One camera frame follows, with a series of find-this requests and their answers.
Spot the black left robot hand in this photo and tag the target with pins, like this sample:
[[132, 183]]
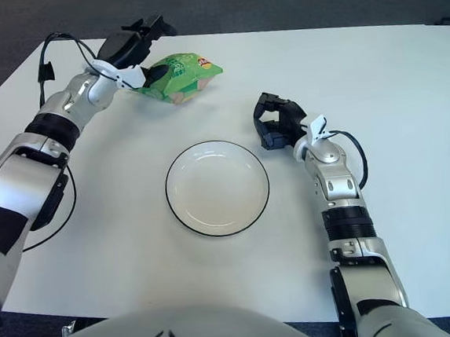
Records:
[[124, 49]]

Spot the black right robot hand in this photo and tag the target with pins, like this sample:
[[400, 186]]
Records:
[[292, 121]]

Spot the green snack chip bag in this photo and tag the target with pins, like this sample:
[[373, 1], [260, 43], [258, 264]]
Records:
[[189, 77]]

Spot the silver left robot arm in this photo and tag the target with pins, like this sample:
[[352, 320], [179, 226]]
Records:
[[20, 170]]

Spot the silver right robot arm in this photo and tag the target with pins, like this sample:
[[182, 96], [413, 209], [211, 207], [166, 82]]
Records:
[[337, 186]]

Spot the white plate black rim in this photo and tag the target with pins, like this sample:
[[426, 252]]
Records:
[[215, 193]]

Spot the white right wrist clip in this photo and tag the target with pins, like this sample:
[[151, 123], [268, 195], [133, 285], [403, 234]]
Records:
[[318, 125]]

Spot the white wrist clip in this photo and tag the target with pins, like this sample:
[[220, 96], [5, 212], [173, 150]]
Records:
[[130, 76], [318, 125]]

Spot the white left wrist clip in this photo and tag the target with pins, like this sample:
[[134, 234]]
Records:
[[130, 76]]

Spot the metal table foot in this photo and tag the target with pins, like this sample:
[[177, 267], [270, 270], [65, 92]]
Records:
[[67, 330]]

